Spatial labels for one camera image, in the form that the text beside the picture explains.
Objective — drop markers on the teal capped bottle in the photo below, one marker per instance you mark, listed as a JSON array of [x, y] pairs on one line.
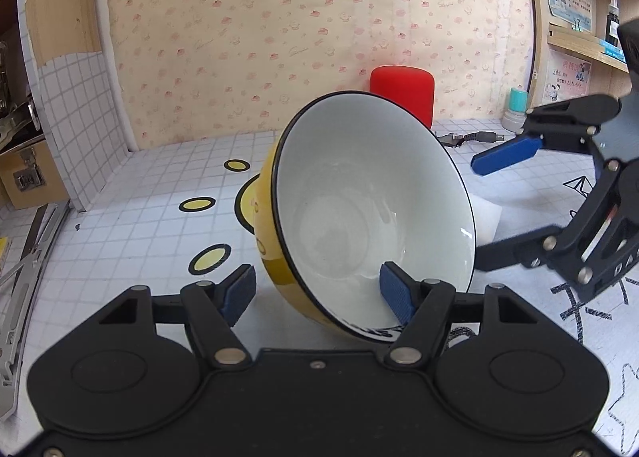
[[515, 108]]

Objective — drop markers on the black dropper bottle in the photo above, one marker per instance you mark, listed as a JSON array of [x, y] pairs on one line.
[[611, 23]]

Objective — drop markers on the metal binder clips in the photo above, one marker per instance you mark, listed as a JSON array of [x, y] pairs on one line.
[[15, 122]]

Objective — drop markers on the white sponge block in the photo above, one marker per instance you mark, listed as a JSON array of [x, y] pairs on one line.
[[488, 217]]

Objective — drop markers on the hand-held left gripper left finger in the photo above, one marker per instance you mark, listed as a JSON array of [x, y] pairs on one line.
[[238, 295]]

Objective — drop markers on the wooden wall shelf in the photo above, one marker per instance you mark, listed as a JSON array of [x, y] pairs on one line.
[[536, 13]]

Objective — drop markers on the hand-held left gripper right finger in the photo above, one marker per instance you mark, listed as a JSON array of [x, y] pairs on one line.
[[397, 292]]

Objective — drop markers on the cardboard box with latch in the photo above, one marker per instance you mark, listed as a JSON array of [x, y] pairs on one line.
[[37, 177]]

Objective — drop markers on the red cylindrical speaker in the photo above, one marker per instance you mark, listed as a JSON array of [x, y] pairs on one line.
[[402, 85]]

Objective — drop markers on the yellow book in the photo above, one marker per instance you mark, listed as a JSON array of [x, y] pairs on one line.
[[4, 257]]

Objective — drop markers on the metal folding stand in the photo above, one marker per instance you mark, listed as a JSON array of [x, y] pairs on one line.
[[20, 287]]

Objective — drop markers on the pink cartoon poster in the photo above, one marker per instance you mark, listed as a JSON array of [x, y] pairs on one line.
[[566, 75]]

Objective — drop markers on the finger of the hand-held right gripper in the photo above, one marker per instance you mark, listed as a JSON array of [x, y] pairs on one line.
[[504, 155], [514, 250]]

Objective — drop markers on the yellow bowl white inside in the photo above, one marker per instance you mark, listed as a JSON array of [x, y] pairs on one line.
[[364, 197]]

